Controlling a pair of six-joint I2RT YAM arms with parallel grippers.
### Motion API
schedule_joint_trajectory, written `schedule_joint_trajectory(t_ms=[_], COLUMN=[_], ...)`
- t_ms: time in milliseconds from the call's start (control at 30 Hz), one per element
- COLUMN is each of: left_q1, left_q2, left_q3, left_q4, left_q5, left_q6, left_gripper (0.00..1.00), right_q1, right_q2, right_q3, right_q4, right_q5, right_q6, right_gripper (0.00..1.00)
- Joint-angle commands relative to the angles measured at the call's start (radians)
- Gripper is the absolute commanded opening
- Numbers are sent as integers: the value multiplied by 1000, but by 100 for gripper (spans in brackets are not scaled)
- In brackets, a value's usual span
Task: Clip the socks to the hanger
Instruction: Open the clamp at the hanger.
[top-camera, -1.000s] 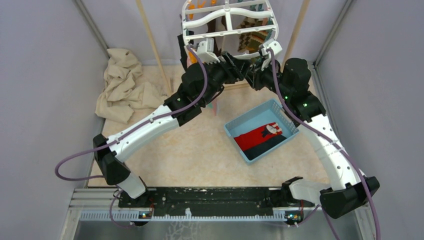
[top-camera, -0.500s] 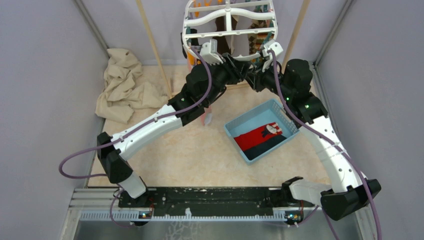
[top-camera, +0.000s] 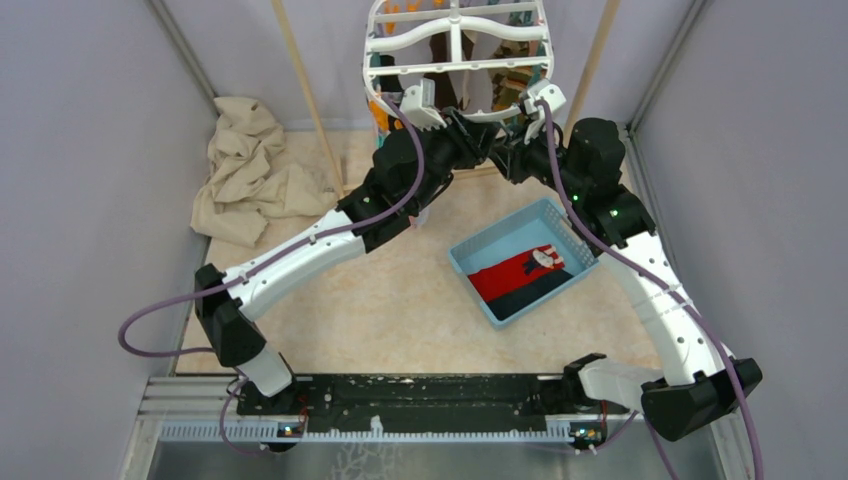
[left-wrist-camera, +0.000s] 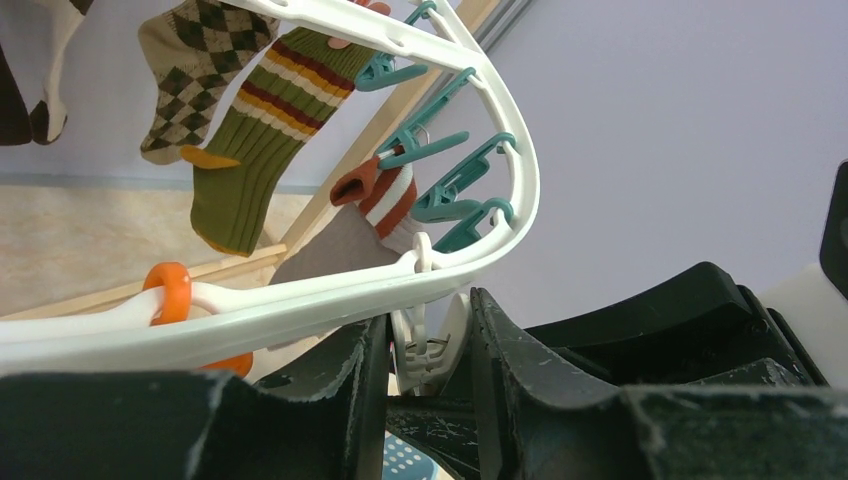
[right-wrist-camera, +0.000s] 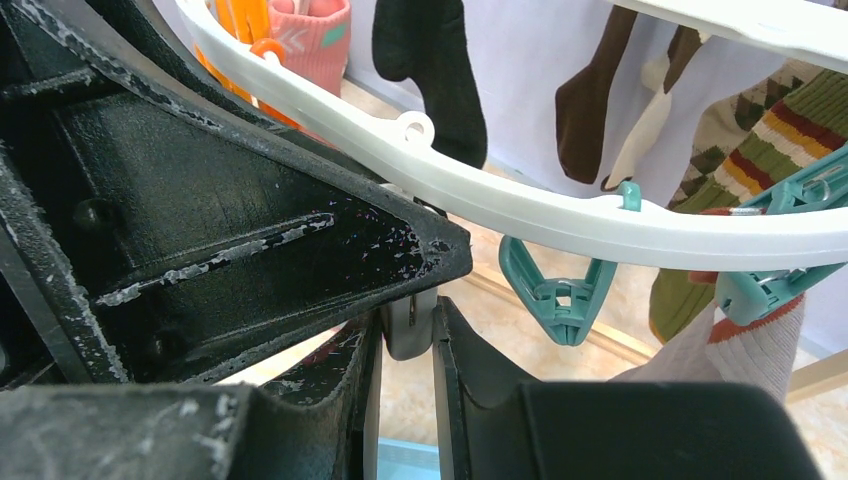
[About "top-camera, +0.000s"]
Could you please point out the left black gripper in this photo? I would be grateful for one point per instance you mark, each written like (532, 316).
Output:
(472, 138)

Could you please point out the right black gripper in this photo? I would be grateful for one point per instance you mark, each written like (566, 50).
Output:
(512, 156)

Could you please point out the white round clip hanger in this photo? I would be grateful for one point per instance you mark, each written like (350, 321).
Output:
(397, 54)

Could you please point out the red sock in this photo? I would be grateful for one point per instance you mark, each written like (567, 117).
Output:
(516, 271)

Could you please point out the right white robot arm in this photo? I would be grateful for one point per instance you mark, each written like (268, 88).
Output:
(700, 381)

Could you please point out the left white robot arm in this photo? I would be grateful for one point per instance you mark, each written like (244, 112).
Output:
(411, 169)

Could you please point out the orange hanger clip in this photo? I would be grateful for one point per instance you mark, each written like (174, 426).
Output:
(381, 118)

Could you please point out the dark brown sock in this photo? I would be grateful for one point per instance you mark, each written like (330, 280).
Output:
(445, 94)

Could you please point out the argyle patterned sock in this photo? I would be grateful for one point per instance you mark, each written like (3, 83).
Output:
(508, 83)

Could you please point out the light blue plastic basket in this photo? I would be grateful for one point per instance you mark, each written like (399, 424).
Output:
(540, 223)

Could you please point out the pink patterned sock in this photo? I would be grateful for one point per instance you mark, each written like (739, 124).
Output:
(419, 220)

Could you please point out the dark navy sock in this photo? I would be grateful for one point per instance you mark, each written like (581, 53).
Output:
(509, 304)

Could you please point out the beige crumpled cloth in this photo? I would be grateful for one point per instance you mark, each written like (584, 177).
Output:
(249, 181)

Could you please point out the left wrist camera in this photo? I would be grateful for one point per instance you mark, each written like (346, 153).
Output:
(418, 105)

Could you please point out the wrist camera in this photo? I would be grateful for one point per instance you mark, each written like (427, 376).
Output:
(540, 102)
(418, 105)

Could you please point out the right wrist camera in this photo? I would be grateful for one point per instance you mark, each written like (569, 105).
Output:
(540, 102)

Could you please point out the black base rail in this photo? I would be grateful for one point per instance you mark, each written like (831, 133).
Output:
(415, 404)

